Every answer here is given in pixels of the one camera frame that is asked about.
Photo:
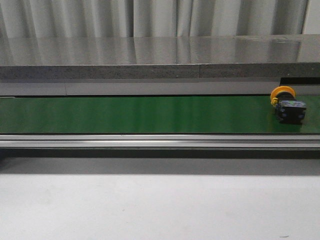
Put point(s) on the yellow push button switch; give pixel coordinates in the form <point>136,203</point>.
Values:
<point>287,109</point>

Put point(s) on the green conveyor belt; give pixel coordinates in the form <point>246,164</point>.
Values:
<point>150,115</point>

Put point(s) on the grey stone counter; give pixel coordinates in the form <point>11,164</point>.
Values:
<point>192,65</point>

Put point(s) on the white curtain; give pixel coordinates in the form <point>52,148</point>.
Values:
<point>150,18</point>

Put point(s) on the aluminium conveyor frame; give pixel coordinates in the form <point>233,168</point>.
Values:
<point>160,142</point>

